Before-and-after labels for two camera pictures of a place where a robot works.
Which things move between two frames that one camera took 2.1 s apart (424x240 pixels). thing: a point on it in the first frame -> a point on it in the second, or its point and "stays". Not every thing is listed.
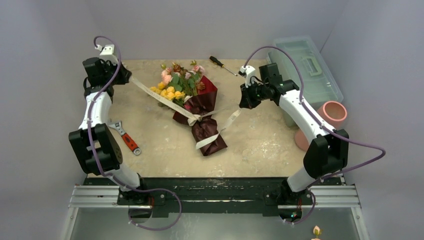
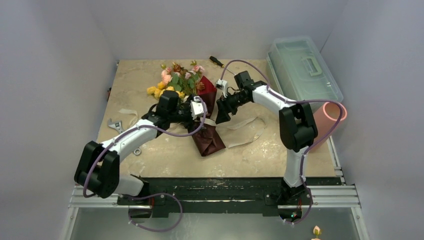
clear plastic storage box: [319, 85] stays
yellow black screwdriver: [213, 59] stays
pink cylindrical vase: [331, 113] stays
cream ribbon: [178, 108] -> [259, 121]
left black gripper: [125, 75] -> [186, 104]
